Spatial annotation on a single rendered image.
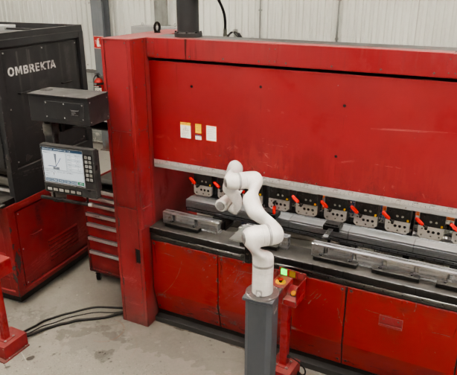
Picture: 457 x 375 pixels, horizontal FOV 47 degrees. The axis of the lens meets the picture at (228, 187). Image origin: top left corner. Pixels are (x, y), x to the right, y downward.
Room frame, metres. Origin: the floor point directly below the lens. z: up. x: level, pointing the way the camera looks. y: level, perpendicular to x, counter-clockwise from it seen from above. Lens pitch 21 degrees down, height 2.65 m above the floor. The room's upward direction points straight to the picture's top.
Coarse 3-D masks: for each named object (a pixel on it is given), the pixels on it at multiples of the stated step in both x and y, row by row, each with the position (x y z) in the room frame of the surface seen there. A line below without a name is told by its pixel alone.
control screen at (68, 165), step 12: (48, 156) 3.56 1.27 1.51; (60, 156) 3.52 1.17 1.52; (72, 156) 3.48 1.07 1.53; (48, 168) 3.56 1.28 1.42; (60, 168) 3.52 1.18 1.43; (72, 168) 3.49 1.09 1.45; (48, 180) 3.57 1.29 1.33; (60, 180) 3.53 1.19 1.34; (72, 180) 3.49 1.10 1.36; (84, 180) 3.45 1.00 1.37
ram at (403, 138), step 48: (192, 96) 3.69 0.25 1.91; (240, 96) 3.52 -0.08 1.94; (288, 96) 3.37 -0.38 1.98; (336, 96) 3.23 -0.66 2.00; (384, 96) 3.11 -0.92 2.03; (432, 96) 2.99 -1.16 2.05; (192, 144) 3.69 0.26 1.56; (240, 144) 3.52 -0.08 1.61; (288, 144) 3.37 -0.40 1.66; (336, 144) 3.22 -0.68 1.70; (384, 144) 3.09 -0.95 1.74; (432, 144) 2.97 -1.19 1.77; (384, 192) 3.08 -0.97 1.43; (432, 192) 2.95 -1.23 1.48
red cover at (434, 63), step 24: (168, 48) 3.75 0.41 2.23; (192, 48) 3.67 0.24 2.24; (216, 48) 3.59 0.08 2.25; (240, 48) 3.51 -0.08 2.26; (264, 48) 3.43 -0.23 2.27; (288, 48) 3.36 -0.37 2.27; (312, 48) 3.29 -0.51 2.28; (336, 48) 3.23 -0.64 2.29; (360, 48) 3.16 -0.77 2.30; (384, 48) 3.13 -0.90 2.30; (408, 48) 3.13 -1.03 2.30; (384, 72) 3.10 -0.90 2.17; (408, 72) 3.04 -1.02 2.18; (432, 72) 2.98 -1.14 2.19; (456, 72) 2.92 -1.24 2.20
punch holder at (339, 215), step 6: (330, 198) 3.23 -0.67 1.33; (336, 198) 3.21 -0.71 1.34; (330, 204) 3.23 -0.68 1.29; (336, 204) 3.21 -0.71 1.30; (342, 204) 3.19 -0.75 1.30; (348, 204) 3.21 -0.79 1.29; (324, 210) 3.24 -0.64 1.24; (336, 210) 3.21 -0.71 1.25; (342, 210) 3.19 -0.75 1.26; (348, 210) 3.25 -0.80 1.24; (324, 216) 3.24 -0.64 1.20; (330, 216) 3.22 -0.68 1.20; (336, 216) 3.20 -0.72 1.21; (342, 216) 3.20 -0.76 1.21
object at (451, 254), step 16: (192, 208) 4.03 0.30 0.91; (208, 208) 3.95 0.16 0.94; (256, 224) 3.76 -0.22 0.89; (288, 224) 3.64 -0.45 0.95; (304, 224) 3.60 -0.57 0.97; (320, 224) 3.56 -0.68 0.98; (336, 240) 3.48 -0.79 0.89; (352, 240) 3.43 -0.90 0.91; (368, 240) 3.37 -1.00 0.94; (384, 240) 3.33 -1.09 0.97; (400, 240) 3.30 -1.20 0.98; (416, 240) 3.30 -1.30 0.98; (432, 240) 3.30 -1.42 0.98; (416, 256) 3.23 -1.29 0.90; (432, 256) 3.18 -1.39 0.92; (448, 256) 3.14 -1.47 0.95
